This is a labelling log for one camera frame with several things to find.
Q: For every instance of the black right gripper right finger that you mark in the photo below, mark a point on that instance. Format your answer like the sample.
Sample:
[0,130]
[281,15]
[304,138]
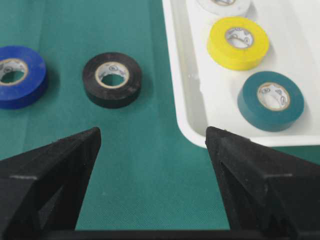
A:
[265,190]

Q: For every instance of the white plastic tray case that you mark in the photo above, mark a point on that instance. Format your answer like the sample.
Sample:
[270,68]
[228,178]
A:
[205,93]

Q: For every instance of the green tape roll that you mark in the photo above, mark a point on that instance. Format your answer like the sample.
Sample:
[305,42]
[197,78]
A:
[270,101]

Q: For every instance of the blue tape roll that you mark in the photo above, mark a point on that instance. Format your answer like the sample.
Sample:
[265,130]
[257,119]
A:
[30,86]

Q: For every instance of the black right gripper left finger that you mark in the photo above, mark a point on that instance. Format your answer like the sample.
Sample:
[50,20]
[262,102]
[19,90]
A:
[42,190]

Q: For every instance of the yellow tape roll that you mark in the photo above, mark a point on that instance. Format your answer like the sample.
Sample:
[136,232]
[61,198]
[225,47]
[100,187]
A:
[237,43]

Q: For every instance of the black tape roll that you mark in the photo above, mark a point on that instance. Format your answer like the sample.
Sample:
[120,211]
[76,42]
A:
[107,64]

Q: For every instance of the white tape roll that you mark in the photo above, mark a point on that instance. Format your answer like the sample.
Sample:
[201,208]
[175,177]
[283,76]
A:
[225,8]

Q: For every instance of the green table cloth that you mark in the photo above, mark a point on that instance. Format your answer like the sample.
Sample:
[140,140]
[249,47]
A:
[147,175]

